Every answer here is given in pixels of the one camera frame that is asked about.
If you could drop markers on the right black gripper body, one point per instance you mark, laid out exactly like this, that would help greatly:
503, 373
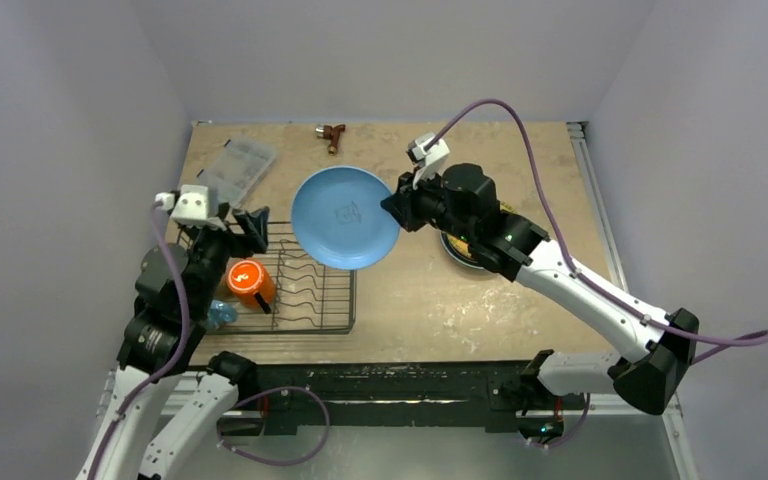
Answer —
408, 208

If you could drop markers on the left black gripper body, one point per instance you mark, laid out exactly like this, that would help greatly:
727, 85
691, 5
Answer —
214, 248

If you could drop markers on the orange mug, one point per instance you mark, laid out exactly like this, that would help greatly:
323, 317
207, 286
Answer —
252, 285

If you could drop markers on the light blue plate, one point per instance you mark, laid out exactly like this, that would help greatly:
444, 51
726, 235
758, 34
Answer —
338, 221

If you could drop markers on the blue butterfly mug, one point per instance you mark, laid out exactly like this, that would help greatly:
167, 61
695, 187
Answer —
220, 313

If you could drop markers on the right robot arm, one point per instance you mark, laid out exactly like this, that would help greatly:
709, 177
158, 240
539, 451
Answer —
653, 348

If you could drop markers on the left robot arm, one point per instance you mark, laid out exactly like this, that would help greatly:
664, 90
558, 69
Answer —
175, 289

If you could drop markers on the yellow patterned plate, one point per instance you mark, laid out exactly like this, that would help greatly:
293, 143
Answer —
457, 249

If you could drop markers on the clear plastic organizer box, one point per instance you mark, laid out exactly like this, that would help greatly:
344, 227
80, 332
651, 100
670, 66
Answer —
241, 165

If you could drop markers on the brown metal fitting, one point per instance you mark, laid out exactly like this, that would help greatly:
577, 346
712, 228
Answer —
332, 133

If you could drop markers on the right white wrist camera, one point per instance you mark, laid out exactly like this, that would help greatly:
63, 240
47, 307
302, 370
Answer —
427, 157

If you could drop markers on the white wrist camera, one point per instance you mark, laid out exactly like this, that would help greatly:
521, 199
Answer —
193, 206
427, 157

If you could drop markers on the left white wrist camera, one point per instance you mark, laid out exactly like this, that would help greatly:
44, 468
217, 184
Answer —
193, 206

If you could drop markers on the black wire dish rack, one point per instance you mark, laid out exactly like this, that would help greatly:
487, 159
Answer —
311, 298

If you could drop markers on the black base mount frame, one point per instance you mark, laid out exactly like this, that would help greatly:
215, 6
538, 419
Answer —
496, 396

